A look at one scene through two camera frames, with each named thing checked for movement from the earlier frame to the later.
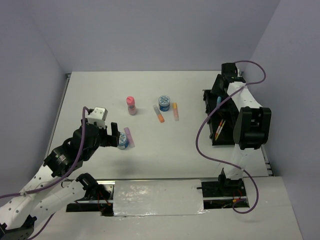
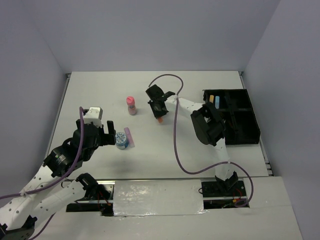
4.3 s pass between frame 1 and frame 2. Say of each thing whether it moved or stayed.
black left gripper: stayed
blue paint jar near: stayed
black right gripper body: moved
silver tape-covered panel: stayed
